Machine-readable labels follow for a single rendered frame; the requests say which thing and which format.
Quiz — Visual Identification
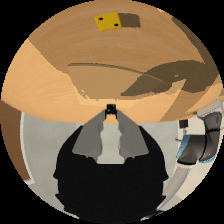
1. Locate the tan flat mat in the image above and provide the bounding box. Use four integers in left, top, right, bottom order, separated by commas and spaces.
67, 64, 163, 108

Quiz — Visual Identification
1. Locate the yellow die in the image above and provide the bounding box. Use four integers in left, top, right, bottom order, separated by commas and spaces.
95, 13, 122, 31

